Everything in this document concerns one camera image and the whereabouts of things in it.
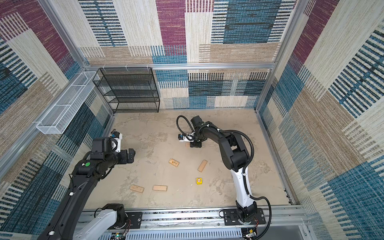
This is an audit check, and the plain wood block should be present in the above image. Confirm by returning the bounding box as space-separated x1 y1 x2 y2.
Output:
153 185 168 192
198 160 208 173

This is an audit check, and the printed wood block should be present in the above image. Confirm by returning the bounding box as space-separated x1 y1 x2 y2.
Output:
169 159 180 167
130 185 145 194

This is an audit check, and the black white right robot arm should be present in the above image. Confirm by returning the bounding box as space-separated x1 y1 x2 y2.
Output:
191 116 257 223

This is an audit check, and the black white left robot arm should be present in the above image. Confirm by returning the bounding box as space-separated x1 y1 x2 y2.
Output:
38 130 136 240

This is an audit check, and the plain wood block front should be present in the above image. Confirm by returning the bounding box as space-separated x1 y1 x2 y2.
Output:
153 185 168 192

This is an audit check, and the yellow target cube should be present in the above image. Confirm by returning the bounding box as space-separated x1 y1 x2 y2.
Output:
196 178 203 185

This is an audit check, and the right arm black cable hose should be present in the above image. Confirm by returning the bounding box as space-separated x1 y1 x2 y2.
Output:
176 115 272 238

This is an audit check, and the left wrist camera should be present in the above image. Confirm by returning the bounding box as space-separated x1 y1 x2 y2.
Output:
110 129 123 153

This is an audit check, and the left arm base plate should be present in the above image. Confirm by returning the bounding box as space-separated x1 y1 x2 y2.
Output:
125 212 143 230

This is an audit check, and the black wire mesh shelf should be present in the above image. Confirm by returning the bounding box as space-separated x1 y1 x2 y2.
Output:
93 67 161 114

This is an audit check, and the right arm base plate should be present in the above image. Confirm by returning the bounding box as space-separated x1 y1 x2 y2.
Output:
219 208 267 226

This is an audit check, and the aluminium mounting rail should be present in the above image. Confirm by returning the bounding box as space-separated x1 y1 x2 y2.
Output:
74 204 310 240

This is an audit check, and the white wire mesh basket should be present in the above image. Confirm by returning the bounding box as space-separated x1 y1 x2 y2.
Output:
36 72 96 135

